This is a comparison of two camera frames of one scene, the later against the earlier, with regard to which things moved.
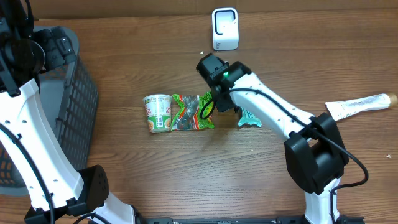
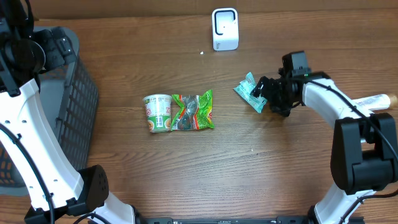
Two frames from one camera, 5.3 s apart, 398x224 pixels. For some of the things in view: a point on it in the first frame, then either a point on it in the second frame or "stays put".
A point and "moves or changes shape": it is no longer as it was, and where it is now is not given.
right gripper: (223, 104) → (270, 84)
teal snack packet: (247, 117) moves or changes shape
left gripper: (58, 46) stays put
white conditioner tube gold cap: (342, 108) stays put
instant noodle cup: (158, 108) stays put
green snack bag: (195, 112) stays put
